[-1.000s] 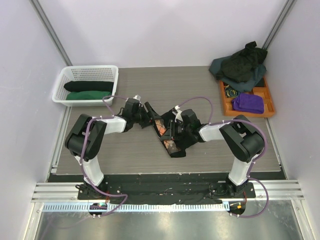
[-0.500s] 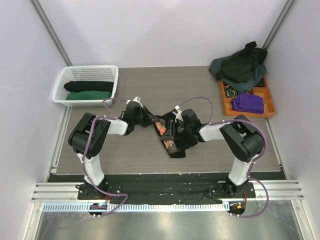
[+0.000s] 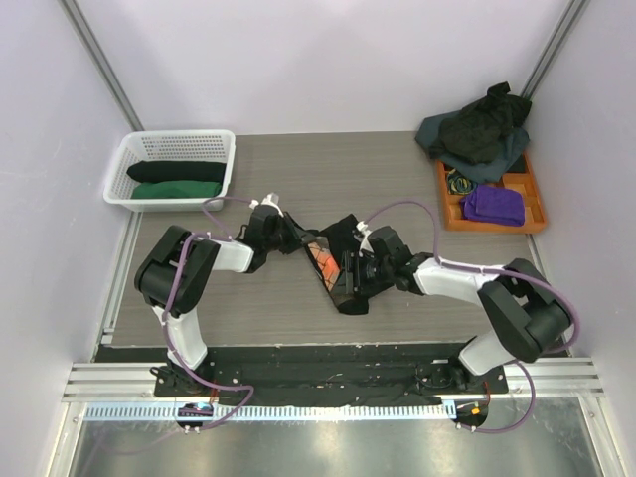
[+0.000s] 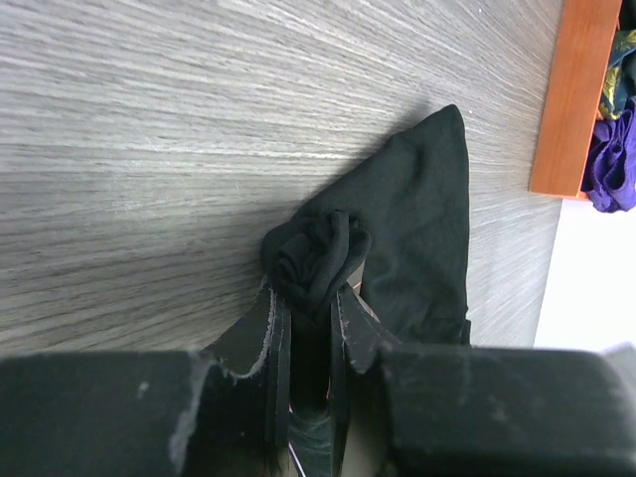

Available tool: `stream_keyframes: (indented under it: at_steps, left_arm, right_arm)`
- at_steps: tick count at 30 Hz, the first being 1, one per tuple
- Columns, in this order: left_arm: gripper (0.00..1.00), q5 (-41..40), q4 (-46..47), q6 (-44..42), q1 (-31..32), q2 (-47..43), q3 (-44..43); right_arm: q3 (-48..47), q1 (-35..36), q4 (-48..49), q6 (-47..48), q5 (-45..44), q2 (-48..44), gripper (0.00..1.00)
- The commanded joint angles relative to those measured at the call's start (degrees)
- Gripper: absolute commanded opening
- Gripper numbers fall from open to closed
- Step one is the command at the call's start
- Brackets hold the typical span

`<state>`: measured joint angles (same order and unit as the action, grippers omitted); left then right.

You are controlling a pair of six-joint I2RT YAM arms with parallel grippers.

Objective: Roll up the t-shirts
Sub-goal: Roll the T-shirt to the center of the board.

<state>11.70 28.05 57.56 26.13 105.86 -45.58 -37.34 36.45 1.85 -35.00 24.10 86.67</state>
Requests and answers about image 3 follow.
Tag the rolled black t shirt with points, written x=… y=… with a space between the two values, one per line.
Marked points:
x=166 y=171

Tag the right aluminium corner post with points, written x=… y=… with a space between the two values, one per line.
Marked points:
x=565 y=25

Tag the white plastic basket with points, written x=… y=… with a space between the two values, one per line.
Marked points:
x=204 y=145

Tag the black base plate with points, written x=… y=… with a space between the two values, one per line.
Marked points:
x=317 y=375

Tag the orange compartment tray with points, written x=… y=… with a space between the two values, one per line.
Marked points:
x=523 y=183

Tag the blue yellow patterned cloth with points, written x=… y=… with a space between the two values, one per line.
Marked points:
x=457 y=184

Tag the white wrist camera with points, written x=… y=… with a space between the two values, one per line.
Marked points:
x=363 y=234
x=270 y=200

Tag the aluminium corner post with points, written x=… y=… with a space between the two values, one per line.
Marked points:
x=565 y=25
x=97 y=55

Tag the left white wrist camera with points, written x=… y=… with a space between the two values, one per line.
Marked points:
x=270 y=200

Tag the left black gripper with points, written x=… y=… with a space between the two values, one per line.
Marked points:
x=296 y=236

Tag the dark green crumpled shirt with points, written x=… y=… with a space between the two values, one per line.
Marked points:
x=475 y=134

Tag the left aluminium corner post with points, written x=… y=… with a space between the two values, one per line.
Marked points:
x=97 y=55

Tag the purple folded cloth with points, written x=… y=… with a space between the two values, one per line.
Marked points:
x=493 y=205

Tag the grey blue shirt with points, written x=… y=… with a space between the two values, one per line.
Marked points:
x=510 y=158

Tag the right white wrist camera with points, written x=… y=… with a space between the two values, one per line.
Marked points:
x=363 y=234

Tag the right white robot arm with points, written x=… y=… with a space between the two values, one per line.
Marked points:
x=525 y=316

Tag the rolled green t shirt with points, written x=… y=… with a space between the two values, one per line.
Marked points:
x=176 y=190

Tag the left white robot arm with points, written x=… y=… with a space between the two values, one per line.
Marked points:
x=173 y=277

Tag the white slotted cable duct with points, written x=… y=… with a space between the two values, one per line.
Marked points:
x=205 y=412

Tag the black t shirt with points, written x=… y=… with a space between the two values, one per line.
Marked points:
x=166 y=171
x=327 y=255

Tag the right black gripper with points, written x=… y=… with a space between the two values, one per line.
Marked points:
x=351 y=273

